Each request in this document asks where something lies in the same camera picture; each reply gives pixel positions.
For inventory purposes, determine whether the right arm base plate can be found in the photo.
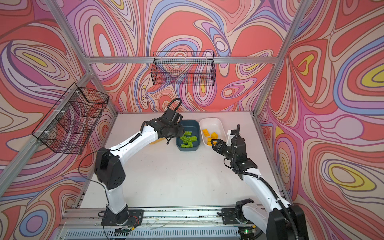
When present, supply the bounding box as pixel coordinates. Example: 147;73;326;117
217;208;253;225

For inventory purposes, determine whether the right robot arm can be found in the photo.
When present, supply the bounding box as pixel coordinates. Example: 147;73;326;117
210;126;309;240

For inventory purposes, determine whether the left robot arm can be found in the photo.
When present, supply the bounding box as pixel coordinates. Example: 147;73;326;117
94;98;185;227

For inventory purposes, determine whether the back wall wire basket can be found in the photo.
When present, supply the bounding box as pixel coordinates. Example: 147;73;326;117
151;51;217;87

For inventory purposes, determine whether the wall wire basket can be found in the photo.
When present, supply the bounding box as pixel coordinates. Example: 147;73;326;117
32;83;109;155
151;51;217;87

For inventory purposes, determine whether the green lego pair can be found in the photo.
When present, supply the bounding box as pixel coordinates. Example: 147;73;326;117
180;136;190;144
189;136;198;142

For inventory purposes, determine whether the white plastic bin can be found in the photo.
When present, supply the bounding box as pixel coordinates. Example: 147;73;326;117
199;118;227;147

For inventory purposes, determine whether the orange yellow lego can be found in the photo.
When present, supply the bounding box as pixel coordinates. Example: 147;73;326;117
203;129;211;137

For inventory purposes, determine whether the yellow plastic bin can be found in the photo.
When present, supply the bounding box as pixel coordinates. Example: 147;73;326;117
150;138;165;145

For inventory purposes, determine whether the left wall wire basket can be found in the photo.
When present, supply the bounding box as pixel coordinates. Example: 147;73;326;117
32;83;109;155

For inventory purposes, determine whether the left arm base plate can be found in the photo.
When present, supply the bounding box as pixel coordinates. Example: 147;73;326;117
98;209;144;227

